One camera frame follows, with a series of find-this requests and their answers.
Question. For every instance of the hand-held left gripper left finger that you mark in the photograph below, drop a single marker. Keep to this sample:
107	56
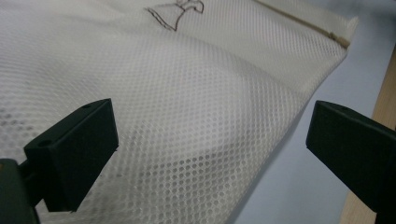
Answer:
74	155

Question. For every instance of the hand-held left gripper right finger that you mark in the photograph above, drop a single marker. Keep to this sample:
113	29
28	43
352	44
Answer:
351	146

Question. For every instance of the wooden framed work board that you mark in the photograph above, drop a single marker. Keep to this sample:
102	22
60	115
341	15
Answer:
295	186

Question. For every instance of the white towel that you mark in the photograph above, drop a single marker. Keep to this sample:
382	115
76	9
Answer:
193	102

